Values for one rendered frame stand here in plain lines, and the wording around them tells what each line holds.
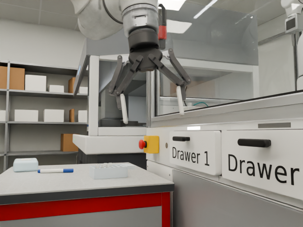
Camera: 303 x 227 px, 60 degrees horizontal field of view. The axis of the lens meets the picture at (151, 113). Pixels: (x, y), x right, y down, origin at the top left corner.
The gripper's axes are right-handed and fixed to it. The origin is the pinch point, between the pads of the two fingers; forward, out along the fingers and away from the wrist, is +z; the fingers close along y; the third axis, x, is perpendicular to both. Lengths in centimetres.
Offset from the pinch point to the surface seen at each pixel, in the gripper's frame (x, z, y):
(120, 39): 86, -58, -14
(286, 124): -15.9, 6.9, 22.9
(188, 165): 16.4, 14.3, 8.2
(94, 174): 30.4, 14.3, -23.4
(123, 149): 91, 6, -20
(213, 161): 3.4, 12.9, 13.2
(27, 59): 363, -168, -201
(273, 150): -14.8, 11.0, 20.2
